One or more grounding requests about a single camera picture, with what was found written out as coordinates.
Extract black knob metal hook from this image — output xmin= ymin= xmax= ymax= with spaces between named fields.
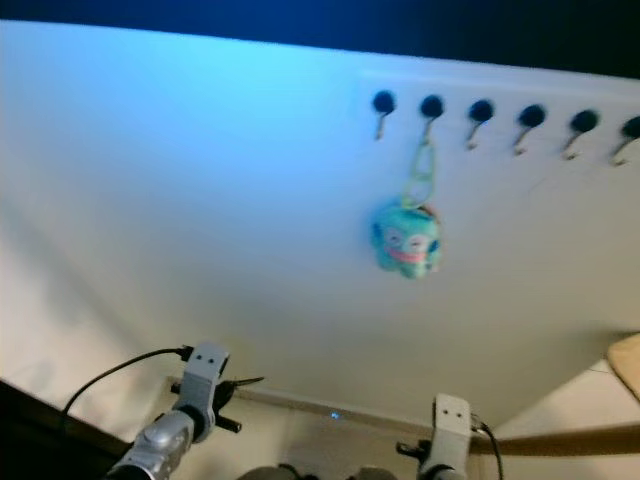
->
xmin=371 ymin=90 xmax=397 ymax=141
xmin=560 ymin=110 xmax=599 ymax=161
xmin=465 ymin=99 xmax=495 ymax=151
xmin=512 ymin=104 xmax=547 ymax=157
xmin=418 ymin=94 xmax=445 ymax=143
xmin=610 ymin=116 xmax=640 ymax=167

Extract white hook rack board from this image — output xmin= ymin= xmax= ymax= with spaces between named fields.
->
xmin=360 ymin=68 xmax=640 ymax=171

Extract grey robot right leg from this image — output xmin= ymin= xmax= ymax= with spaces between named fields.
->
xmin=345 ymin=466 xmax=396 ymax=480

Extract grey robot leg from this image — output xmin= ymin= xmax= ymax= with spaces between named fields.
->
xmin=240 ymin=465 xmax=296 ymax=480
xmin=345 ymin=466 xmax=396 ymax=480

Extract grey robot left leg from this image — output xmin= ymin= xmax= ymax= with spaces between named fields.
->
xmin=240 ymin=465 xmax=296 ymax=480

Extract wooden table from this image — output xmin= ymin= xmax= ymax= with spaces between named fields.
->
xmin=493 ymin=332 xmax=640 ymax=461

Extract black furniture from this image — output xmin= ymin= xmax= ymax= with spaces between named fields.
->
xmin=0 ymin=380 xmax=96 ymax=480

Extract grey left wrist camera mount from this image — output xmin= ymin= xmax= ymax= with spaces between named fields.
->
xmin=185 ymin=340 xmax=231 ymax=411

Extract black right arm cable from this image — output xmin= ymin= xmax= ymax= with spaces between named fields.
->
xmin=470 ymin=415 xmax=504 ymax=480

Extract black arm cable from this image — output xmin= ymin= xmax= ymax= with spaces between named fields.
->
xmin=60 ymin=346 xmax=191 ymax=421
xmin=470 ymin=415 xmax=504 ymax=480

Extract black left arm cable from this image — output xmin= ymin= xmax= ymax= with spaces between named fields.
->
xmin=60 ymin=346 xmax=191 ymax=421

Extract turquoise plush toy keychain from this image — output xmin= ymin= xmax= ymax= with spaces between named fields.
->
xmin=370 ymin=135 xmax=445 ymax=280

